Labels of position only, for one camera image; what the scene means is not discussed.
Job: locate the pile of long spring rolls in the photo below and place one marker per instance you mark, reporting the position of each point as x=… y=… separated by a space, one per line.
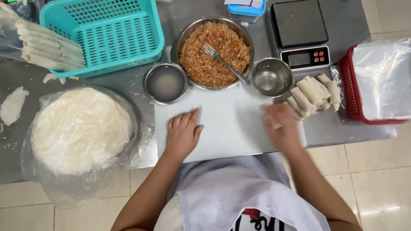
x=48 y=48

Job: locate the small steel bowl with water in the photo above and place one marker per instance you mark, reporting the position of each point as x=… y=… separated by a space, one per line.
x=165 y=83

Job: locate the person's left hand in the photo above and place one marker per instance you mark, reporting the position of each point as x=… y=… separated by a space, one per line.
x=182 y=138

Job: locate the clear plastic bags in basket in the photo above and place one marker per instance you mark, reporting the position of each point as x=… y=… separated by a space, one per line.
x=383 y=80

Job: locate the clear bag under long rolls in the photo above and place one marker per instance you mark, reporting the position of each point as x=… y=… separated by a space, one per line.
x=9 y=35

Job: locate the blue lidded plastic container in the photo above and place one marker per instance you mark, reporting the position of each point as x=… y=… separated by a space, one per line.
x=245 y=12

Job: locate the large steel bowl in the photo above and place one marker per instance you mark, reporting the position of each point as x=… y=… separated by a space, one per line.
x=184 y=38

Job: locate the white cutting board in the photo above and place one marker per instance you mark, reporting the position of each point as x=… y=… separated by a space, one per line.
x=224 y=125

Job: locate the small wrapper scraps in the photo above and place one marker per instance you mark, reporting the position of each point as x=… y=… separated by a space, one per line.
x=51 y=78

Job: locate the steel fork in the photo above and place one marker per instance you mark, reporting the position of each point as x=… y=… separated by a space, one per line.
x=224 y=62

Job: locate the person's right fingers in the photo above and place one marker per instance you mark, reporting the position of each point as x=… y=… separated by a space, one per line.
x=273 y=115

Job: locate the teal plastic basket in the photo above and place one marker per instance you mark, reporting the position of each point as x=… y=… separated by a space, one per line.
x=112 y=35

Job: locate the torn white wrapper piece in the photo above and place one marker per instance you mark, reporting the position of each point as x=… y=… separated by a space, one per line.
x=12 y=106

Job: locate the orange minced filling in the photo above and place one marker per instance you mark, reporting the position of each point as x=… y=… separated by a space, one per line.
x=205 y=61

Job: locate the small empty steel bowl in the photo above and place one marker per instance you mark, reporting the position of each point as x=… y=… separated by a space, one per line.
x=272 y=77

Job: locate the clear bag under wrappers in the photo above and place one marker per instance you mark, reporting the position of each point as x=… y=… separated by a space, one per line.
x=80 y=189

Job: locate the digital kitchen scale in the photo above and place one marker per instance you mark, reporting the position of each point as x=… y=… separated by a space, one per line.
x=298 y=29

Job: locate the white packet on container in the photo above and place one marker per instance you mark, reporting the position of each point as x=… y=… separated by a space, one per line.
x=245 y=3

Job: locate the stack of round rice wrappers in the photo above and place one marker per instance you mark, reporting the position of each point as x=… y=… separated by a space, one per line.
x=80 y=131

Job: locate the person's right hand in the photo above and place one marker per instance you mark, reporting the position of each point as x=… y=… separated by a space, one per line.
x=282 y=126

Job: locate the white apron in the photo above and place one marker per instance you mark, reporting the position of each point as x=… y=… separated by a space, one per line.
x=244 y=195

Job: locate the red plastic basket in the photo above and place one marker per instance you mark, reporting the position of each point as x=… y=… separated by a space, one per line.
x=350 y=89

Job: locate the pile of short spring rolls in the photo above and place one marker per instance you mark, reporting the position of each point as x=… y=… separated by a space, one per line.
x=313 y=93

